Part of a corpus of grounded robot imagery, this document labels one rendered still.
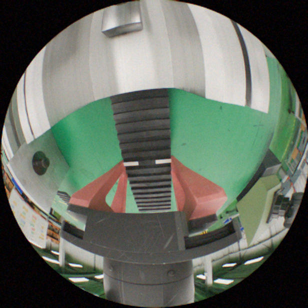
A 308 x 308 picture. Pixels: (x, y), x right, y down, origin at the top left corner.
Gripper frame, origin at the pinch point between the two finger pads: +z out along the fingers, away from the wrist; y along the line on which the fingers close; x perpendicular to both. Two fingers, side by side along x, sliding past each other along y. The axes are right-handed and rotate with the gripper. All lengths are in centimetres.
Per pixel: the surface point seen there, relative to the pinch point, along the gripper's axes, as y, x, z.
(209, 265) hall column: -215, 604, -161
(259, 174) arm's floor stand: -32.8, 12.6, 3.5
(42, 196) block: 13.9, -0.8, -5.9
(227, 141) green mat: -10.6, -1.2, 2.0
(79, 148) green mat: 9.3, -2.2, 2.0
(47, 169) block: 13.9, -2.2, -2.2
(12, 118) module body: 15.0, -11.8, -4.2
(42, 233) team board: 304, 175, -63
